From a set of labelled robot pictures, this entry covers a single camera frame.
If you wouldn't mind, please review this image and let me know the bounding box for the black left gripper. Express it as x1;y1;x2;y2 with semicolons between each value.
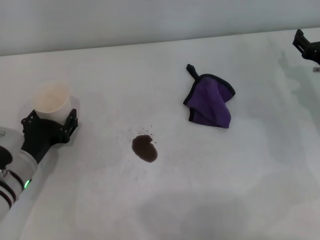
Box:
20;107;79;165

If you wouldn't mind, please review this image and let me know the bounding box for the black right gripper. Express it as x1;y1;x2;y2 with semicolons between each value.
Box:
292;28;320;63

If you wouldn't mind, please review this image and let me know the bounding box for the white paper cup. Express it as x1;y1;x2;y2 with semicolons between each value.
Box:
31;80;81;124

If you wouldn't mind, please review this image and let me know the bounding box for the dark brown water stain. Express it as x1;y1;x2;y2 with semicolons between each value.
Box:
131;134;159;164

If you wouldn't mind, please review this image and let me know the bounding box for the purple rag with black trim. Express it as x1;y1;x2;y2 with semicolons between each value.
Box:
183;63;236;130

